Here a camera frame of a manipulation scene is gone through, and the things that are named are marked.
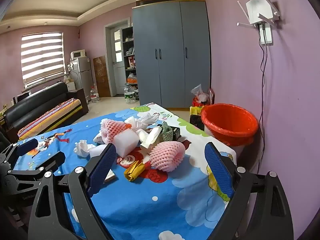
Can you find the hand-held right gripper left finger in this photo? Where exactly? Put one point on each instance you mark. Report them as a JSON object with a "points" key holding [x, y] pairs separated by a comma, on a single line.
{"points": [[101, 167]]}

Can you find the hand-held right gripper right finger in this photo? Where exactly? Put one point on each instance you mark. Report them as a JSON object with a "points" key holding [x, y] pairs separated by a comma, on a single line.
{"points": [[220, 170]]}

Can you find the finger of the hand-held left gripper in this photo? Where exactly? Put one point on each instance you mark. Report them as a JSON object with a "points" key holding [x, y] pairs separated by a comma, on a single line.
{"points": [[53, 160], [27, 145]]}

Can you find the white plastic bag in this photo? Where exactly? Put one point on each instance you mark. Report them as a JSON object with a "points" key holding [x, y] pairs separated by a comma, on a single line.
{"points": [[142, 120], [82, 148]]}

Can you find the white foam block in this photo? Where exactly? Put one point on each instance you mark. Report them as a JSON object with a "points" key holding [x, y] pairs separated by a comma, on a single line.
{"points": [[126, 142]]}

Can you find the red bag lined bin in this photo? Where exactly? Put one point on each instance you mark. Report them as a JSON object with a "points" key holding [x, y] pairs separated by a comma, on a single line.
{"points": [[230, 120]]}

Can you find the small flat carton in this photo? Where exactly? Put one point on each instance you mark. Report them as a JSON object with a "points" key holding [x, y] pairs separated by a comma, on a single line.
{"points": [[111, 175]]}

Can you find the white printed paper packet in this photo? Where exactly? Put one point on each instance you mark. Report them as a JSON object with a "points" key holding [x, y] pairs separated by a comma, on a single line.
{"points": [[98, 138]]}

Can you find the yellow wrapper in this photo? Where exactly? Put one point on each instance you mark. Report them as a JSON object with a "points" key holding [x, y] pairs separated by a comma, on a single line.
{"points": [[133, 171]]}

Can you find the striped sofa cushion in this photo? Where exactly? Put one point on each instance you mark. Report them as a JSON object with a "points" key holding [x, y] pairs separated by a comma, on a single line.
{"points": [[50, 115]]}

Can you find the pink foam fruit net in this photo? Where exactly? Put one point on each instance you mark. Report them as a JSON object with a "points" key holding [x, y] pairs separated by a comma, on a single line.
{"points": [[166, 156], [115, 130]]}

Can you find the black leather sofa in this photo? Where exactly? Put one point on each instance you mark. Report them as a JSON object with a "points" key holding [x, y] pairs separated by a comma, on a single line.
{"points": [[37, 100]]}

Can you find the small black box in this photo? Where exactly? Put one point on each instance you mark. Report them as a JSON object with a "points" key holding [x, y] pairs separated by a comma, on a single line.
{"points": [[176, 133]]}

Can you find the blue cartoon printed blanket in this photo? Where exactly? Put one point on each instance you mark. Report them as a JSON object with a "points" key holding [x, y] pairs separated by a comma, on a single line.
{"points": [[150, 205]]}

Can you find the yellow box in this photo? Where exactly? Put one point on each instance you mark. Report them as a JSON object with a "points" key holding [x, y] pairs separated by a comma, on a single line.
{"points": [[196, 110]]}

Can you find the red plastic bag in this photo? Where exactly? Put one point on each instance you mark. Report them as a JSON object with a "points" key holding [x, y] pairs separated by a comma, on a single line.
{"points": [[197, 102]]}

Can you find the red label water bottle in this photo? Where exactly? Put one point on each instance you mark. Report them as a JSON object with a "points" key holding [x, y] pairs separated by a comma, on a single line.
{"points": [[94, 95]]}

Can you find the red packet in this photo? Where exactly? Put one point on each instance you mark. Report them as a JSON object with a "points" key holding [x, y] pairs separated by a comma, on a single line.
{"points": [[211, 96]]}

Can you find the small white cabinet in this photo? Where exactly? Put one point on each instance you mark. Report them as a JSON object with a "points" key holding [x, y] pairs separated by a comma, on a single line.
{"points": [[71, 85]]}

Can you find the green label water bottle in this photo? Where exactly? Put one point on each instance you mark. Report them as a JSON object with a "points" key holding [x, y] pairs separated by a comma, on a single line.
{"points": [[129, 95]]}

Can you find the clear plastic bag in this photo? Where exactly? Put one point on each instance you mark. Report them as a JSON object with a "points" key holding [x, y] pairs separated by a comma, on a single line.
{"points": [[200, 93]]}

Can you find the striped window blind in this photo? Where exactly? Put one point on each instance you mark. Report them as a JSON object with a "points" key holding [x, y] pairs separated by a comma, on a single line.
{"points": [[42, 60]]}

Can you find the silver fridge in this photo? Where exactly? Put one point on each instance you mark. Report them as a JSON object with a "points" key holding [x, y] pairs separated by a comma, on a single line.
{"points": [[82, 75]]}

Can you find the orange box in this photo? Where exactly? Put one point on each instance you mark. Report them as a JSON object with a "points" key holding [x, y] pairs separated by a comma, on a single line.
{"points": [[132, 80]]}

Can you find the brown cardboard board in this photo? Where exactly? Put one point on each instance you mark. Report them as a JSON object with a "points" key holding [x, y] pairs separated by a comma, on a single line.
{"points": [[101, 75]]}

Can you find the white glazed door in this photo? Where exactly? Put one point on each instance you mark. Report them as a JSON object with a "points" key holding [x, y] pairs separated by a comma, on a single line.
{"points": [[118, 65]]}

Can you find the white microwave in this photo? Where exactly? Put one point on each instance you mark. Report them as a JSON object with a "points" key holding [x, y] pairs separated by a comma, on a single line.
{"points": [[78, 54]]}

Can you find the dark open bookshelf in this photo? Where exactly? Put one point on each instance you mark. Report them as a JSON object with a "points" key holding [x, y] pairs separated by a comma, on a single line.
{"points": [[129, 55]]}

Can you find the blue-grey wardrobe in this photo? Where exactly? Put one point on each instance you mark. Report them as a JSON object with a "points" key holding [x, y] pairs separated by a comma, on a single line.
{"points": [[172, 55]]}

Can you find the white power adapter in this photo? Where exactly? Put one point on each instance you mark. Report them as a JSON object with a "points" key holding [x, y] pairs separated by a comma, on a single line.
{"points": [[266, 36]]}

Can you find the white wall router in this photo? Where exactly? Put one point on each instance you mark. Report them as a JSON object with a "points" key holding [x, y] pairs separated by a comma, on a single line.
{"points": [[258, 7]]}

